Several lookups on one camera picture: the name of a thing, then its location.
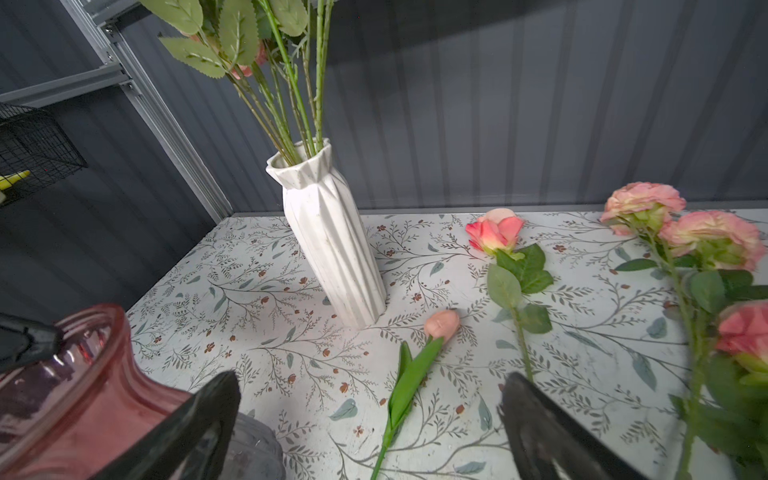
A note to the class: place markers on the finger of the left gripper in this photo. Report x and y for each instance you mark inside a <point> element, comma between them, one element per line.
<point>25,342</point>

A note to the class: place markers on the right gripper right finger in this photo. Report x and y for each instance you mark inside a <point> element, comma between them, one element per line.
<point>547,443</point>

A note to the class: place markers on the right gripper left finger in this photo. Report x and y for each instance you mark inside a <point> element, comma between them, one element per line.
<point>189,444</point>

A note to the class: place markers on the purple glass vase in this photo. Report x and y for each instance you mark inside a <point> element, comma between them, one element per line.
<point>70,416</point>

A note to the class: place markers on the white ribbed ceramic vase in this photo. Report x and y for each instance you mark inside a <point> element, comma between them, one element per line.
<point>322,213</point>

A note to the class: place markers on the pink roses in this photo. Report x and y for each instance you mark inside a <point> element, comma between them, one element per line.
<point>274,53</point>

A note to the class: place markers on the bunch of artificial flowers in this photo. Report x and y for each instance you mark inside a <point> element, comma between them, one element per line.
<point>711,257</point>

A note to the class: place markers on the small pink bud stem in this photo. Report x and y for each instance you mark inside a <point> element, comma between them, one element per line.
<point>439,328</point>

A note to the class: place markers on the yellow marker pen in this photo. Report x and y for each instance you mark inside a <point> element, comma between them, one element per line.
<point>7,181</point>

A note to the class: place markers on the floral table mat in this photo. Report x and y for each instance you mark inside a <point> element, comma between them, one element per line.
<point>244,299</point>

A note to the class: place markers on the single pink rose on mat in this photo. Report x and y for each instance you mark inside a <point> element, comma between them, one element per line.
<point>515,274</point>

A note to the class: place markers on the black wire wall basket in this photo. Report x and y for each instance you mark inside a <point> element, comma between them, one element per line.
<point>32,139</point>

